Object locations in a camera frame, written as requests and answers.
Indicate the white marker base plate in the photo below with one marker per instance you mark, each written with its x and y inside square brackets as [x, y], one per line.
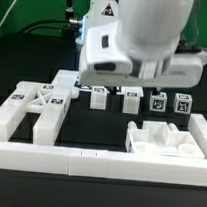
[66, 78]

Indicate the white fence front wall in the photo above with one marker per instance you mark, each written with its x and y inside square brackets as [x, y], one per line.
[104, 164]

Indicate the white fence wall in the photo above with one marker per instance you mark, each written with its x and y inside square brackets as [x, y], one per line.
[197, 126]
[104, 164]

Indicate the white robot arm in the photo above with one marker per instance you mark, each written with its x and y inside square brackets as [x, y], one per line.
[139, 49]

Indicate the white chair backrest frame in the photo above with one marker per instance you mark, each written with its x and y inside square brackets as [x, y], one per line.
[50, 101]

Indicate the white chair seat plate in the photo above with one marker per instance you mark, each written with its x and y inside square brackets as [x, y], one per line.
[160, 138]

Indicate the white fence right wall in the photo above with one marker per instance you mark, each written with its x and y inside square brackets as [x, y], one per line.
[197, 126]

